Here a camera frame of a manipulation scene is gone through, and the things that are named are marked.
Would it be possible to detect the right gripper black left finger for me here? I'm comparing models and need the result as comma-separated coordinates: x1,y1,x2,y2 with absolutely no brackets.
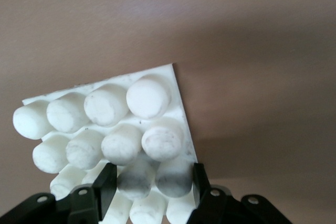
67,163,118,224

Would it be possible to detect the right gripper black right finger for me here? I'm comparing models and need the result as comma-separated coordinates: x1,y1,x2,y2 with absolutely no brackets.
187,163,238,224

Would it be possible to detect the white studded base plate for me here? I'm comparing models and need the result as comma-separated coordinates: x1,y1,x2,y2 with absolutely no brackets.
12,62,199,224

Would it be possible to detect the brown table cover sheet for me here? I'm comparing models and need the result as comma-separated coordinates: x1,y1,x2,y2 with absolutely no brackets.
0,0,336,224

